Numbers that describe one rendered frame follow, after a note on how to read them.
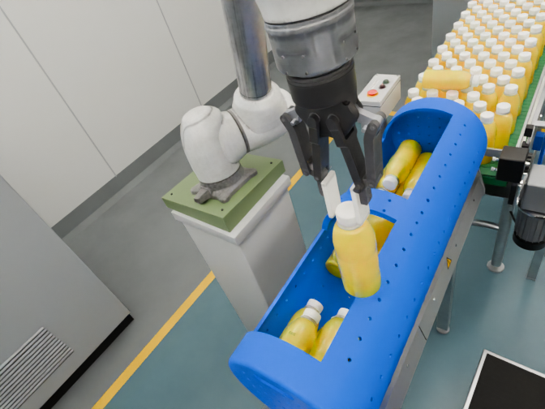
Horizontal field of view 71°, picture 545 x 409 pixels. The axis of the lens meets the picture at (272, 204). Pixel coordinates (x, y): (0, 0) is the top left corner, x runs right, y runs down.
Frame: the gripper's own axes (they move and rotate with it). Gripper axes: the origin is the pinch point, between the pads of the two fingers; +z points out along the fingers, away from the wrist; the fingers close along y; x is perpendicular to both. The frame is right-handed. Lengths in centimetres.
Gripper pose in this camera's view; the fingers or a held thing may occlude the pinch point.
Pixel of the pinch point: (345, 198)
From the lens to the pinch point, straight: 55.4
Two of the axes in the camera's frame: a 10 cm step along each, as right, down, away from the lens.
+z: 2.7, 7.2, 6.4
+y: 8.0, 2.0, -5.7
